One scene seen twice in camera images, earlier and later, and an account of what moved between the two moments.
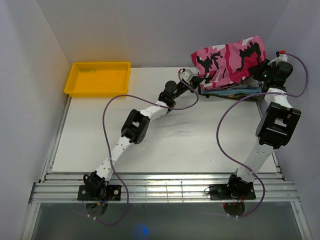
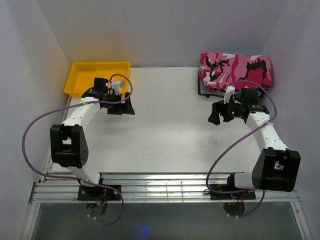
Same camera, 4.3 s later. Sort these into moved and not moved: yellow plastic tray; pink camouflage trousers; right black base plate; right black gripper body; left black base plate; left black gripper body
Moved: pink camouflage trousers; left black gripper body; right black gripper body
Not moved: right black base plate; yellow plastic tray; left black base plate
